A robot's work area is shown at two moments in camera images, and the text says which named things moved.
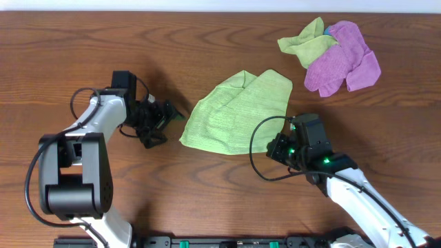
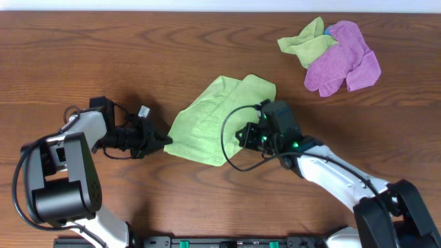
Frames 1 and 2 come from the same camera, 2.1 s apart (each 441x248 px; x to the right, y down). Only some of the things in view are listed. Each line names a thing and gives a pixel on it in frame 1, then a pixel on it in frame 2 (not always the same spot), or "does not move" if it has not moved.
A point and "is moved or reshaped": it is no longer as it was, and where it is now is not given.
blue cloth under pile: [327, 32] does not move
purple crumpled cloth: [350, 60] does not move
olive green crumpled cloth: [311, 43] does not move
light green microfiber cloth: [224, 118] is moved or reshaped
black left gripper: [160, 120] to [143, 138]
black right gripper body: [287, 152] to [260, 140]
